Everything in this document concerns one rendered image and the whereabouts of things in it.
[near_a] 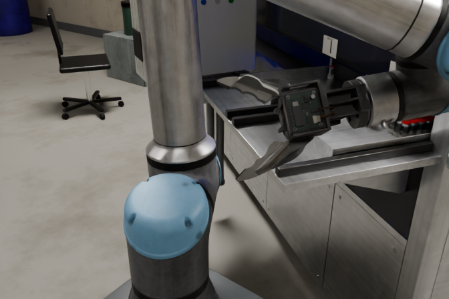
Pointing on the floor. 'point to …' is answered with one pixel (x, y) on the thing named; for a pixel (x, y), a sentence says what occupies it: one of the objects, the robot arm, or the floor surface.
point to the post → (428, 221)
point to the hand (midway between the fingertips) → (224, 130)
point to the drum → (13, 3)
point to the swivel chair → (81, 61)
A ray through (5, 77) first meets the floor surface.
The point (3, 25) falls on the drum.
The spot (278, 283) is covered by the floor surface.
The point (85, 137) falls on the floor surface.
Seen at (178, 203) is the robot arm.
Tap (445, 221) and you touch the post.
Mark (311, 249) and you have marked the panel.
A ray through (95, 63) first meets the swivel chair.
